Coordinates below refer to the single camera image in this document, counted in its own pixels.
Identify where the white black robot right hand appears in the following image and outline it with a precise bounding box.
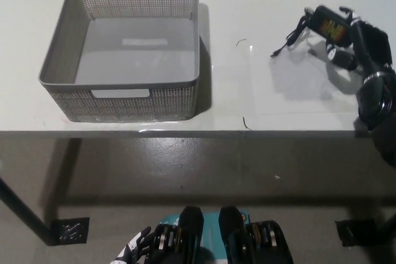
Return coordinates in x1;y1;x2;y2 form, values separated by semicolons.
326;6;391;75

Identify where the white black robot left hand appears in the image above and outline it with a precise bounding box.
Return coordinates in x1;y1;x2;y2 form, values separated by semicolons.
108;226;155;264

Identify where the black power adapter with cords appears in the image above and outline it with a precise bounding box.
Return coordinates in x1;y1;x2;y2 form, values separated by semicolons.
271;4;353;57

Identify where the black floor tape patch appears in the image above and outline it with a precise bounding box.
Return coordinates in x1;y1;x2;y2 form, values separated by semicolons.
51;216;90;244
334;219;377;246

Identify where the black ribbed robot body block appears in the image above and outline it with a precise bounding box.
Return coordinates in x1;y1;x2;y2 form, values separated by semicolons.
144;205;205;264
218;205;293;264

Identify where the black table leg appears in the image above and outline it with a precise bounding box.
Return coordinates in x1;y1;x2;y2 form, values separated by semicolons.
376;211;396;243
0;177;59;246

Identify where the clear plastic sheet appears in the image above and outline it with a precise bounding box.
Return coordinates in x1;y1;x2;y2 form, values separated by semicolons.
247;46;359;116

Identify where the grey perforated plastic basket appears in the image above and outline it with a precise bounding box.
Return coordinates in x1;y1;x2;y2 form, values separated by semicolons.
38;0;200;122

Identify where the white sticker inside basket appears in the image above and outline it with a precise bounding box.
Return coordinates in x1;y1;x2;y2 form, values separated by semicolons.
122;38;168;47

